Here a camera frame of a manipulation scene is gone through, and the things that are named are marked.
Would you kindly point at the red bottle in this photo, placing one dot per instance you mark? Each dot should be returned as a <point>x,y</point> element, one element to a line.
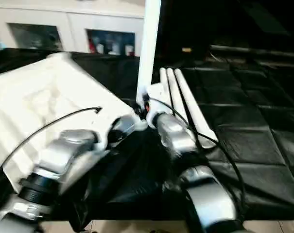
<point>92,44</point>

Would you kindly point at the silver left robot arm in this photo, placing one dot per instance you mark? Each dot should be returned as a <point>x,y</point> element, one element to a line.
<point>64,148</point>

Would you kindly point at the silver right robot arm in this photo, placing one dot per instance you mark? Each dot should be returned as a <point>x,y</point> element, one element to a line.
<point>176,131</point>

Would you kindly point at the white sideboard cabinet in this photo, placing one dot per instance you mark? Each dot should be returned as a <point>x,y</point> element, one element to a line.
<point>64,17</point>

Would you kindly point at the dark metal bar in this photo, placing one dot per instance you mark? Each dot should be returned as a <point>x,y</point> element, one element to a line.
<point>258,50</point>

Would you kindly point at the white jar red base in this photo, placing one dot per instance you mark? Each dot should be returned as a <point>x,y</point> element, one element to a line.
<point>130,51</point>

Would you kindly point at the black mat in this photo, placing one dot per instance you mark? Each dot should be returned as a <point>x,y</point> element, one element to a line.
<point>258,145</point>

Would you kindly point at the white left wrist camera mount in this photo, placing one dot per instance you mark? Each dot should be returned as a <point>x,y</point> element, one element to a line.
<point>101,143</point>

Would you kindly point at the black cabinet with gold label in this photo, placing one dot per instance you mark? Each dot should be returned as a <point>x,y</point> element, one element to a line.
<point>180,29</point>

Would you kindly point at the white plastic table top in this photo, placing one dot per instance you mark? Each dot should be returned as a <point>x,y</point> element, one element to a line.
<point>39,97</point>

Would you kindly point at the white plastic table leg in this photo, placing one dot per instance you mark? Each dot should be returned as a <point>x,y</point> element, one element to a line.
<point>176,92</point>
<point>197,116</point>
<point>149,48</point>
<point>164,80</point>

